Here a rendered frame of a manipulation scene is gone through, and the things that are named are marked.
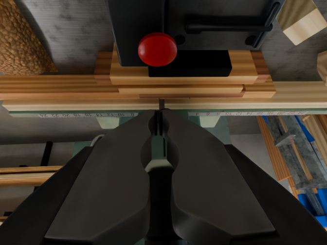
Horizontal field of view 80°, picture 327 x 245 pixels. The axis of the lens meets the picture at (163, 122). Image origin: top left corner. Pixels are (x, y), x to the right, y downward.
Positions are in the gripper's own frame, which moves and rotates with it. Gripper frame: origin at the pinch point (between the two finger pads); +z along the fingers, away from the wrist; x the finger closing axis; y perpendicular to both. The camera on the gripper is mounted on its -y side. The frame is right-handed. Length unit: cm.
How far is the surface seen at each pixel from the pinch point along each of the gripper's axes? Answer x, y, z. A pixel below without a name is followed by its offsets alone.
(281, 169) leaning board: 114, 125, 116
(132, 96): -4.2, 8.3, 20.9
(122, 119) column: -9.1, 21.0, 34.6
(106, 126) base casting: -19, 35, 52
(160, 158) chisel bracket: 0.3, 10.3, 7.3
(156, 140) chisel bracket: -0.1, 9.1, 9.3
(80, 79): -13.1, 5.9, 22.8
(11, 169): -163, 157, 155
